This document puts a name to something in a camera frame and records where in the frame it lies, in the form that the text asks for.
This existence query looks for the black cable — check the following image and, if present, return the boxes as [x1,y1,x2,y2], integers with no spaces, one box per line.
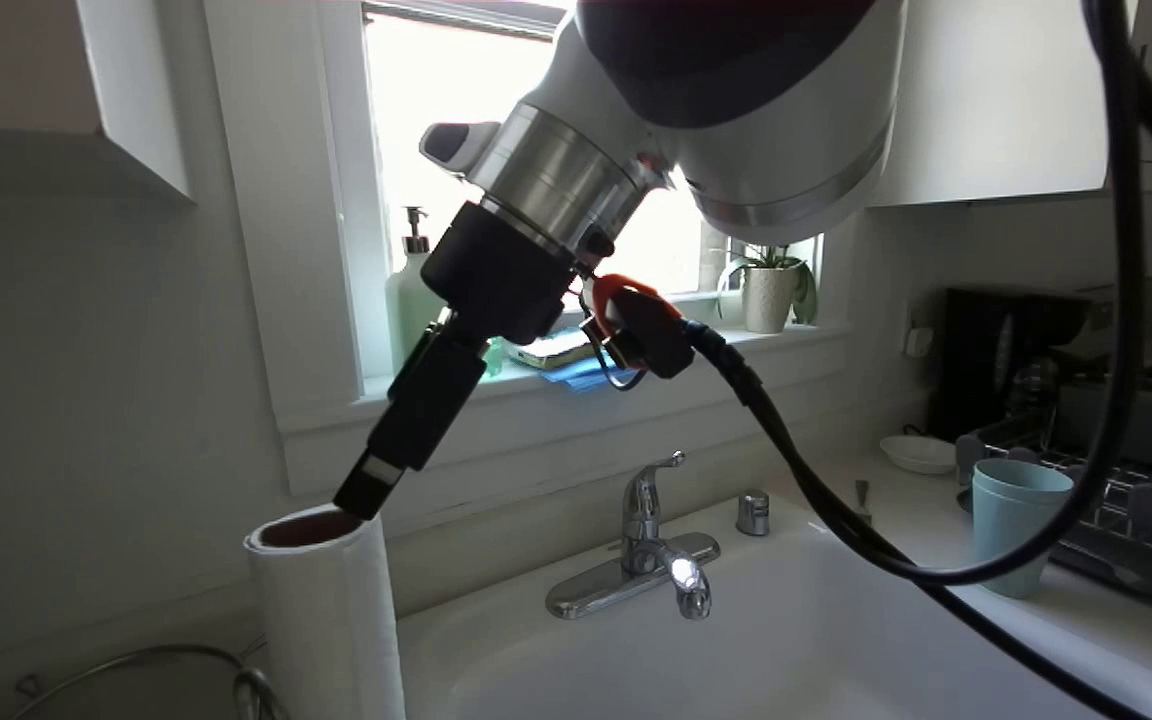
[912,574,1152,720]
[683,0,1152,594]

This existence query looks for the white framed window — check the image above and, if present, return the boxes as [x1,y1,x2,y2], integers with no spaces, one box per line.
[197,0,877,499]

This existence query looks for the white paper towel roll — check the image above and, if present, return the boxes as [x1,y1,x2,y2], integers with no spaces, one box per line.
[241,499,408,720]

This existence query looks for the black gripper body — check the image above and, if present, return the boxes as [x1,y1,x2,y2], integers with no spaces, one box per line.
[417,197,607,348]

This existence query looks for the metal wire paper towel holder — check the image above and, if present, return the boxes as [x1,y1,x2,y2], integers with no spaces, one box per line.
[14,646,279,720]

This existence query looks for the black wrist camera orange mount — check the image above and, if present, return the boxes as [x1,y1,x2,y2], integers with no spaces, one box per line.
[581,271,703,397]

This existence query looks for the blue sponge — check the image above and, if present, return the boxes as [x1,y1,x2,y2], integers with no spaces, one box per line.
[544,348,637,392]

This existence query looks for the small white bowl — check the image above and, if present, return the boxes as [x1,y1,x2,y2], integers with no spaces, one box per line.
[877,429,959,481]

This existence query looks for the black coffee maker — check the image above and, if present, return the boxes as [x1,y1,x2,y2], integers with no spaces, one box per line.
[930,284,1092,444]

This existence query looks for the potted plant white pot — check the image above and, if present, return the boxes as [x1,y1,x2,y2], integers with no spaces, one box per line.
[722,241,824,337]

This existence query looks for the white wall cabinet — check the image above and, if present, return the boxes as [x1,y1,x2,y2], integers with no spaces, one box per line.
[871,0,1116,214]
[0,0,193,205]

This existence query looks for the light blue cup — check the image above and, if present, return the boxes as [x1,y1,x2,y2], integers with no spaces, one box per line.
[968,457,1080,603]

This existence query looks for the white sink basin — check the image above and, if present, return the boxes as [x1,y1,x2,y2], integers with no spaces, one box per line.
[393,492,1152,720]

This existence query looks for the beige dish sponge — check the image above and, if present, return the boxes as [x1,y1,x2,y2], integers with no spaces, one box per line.
[510,330,601,376]

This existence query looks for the chrome sink faucet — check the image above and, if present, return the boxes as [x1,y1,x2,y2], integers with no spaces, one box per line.
[544,448,723,623]

